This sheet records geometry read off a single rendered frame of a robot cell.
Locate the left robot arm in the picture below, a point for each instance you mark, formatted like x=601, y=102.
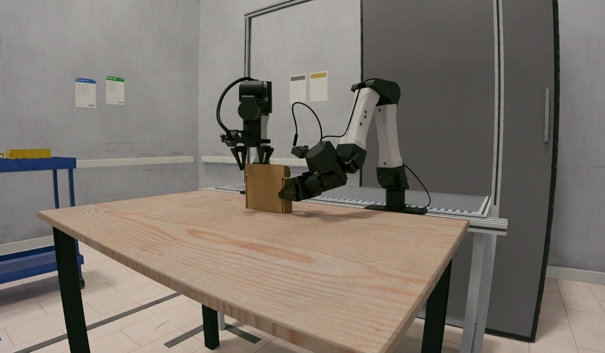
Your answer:
x=379, y=97

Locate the brown cardboard box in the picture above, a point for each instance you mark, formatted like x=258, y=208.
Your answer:
x=263, y=182

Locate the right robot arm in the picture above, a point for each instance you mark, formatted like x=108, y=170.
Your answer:
x=255, y=106

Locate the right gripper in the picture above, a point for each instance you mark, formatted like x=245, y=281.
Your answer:
x=251, y=138

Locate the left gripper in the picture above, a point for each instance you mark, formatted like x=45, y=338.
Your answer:
x=306, y=186

